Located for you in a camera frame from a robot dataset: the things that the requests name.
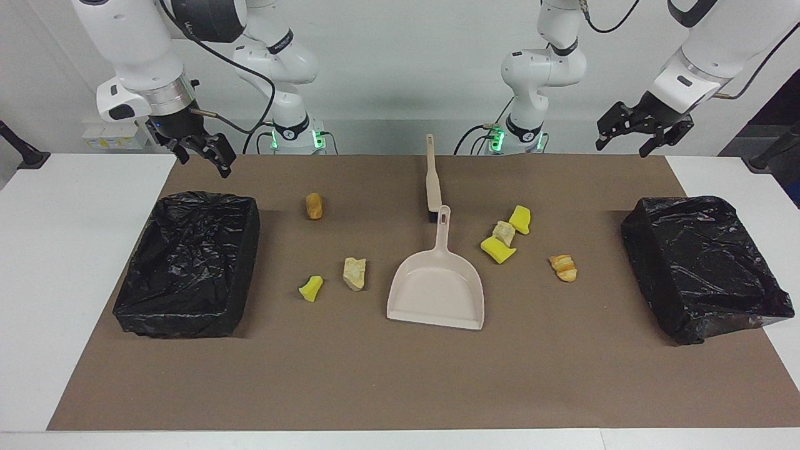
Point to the orange striped croissant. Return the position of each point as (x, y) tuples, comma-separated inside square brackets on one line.
[(564, 267)]

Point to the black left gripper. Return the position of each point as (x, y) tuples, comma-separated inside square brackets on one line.
[(662, 115)]

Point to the black stand leg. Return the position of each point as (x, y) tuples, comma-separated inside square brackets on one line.
[(28, 157), (765, 159)]

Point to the white wall socket boxes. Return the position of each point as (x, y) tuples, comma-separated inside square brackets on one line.
[(100, 137)]

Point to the brown table mat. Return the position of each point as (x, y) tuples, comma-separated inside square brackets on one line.
[(375, 375)]

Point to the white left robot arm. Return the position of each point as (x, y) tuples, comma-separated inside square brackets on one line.
[(719, 37)]

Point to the beige hand brush black bristles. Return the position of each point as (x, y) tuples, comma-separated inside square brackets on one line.
[(433, 187)]

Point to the black bag lined bin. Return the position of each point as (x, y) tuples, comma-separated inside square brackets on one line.
[(700, 269), (187, 262)]

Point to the small yellow green sponge piece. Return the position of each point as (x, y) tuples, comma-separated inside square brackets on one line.
[(310, 289)]

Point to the brown croquette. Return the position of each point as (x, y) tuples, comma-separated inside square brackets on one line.
[(314, 206)]

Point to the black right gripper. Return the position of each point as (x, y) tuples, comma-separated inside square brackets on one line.
[(178, 128)]

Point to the beige rock chunk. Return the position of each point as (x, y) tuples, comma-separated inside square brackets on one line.
[(354, 274), (504, 233)]

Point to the beige plastic dustpan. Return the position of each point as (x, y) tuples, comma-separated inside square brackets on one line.
[(437, 287)]

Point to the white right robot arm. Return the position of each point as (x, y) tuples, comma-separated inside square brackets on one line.
[(125, 37)]

